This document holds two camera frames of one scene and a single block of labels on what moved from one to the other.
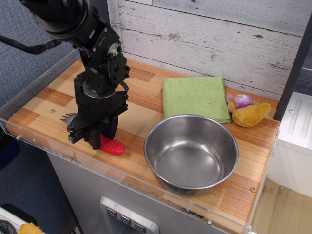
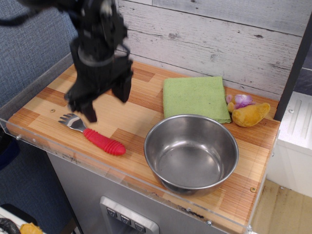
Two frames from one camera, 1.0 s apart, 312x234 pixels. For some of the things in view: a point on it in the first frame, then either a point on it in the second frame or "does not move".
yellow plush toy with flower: [244, 111] does not move
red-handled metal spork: [107, 145] does not move
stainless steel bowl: [191, 155] does not move
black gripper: [94, 113] -> [92, 81]
